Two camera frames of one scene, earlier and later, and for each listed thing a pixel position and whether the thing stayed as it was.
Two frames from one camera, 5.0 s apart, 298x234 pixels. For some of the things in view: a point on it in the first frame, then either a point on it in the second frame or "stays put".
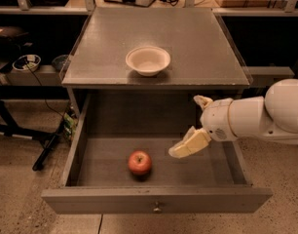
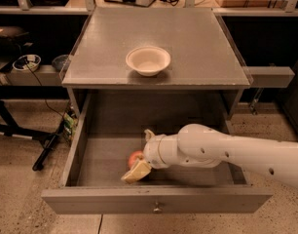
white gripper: x=214 y=119 → x=152 y=152
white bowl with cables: x=26 y=62 stays put
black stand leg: x=4 y=123 stays put
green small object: x=69 y=125 stays put
